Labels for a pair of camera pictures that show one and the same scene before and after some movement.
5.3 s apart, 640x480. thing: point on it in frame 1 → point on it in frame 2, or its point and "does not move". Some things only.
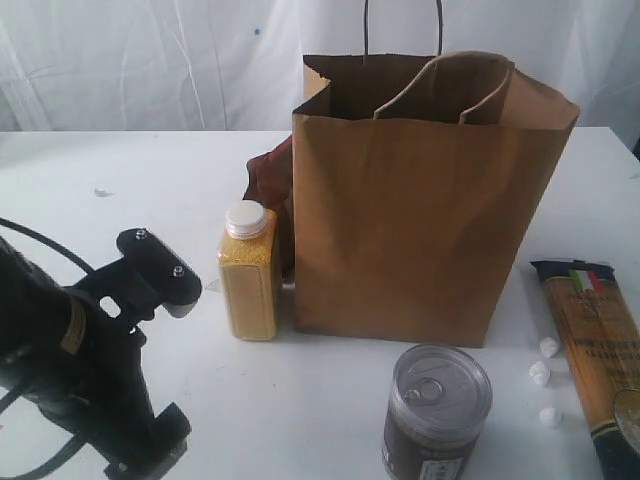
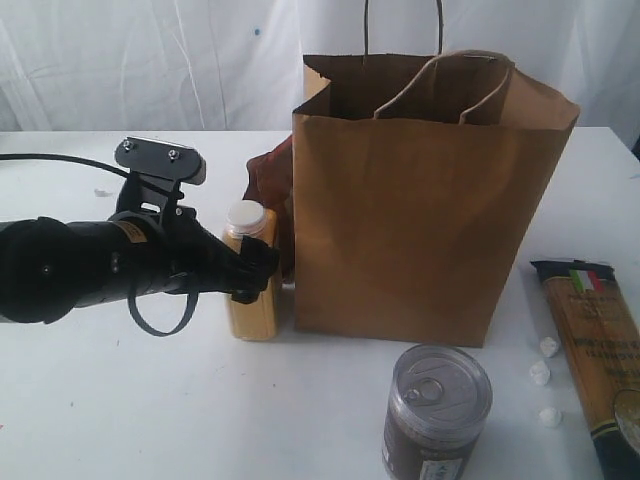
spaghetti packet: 600,341 does not move
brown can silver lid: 439,401 does not move
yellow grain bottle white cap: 249,259 does not move
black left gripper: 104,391 → 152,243
